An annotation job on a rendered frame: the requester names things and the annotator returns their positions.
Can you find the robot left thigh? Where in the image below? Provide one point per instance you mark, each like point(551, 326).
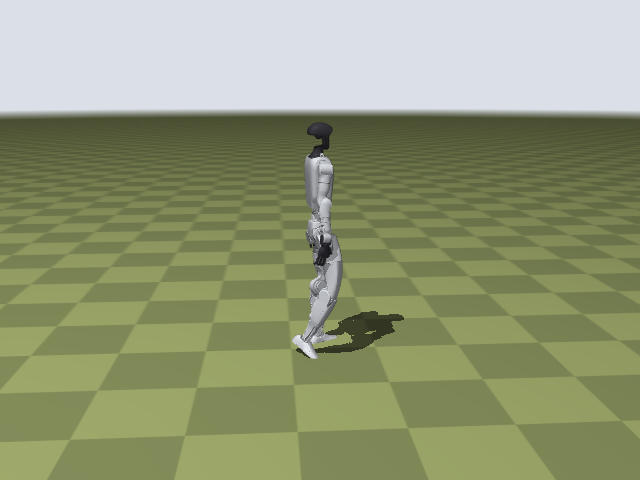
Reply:
point(320, 282)

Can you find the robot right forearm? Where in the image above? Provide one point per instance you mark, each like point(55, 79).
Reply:
point(324, 216)

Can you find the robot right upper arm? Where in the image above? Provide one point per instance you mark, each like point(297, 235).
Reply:
point(325, 172)

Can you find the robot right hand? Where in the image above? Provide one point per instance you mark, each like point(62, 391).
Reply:
point(324, 252)

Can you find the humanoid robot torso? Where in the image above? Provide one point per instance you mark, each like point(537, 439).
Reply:
point(311, 190)

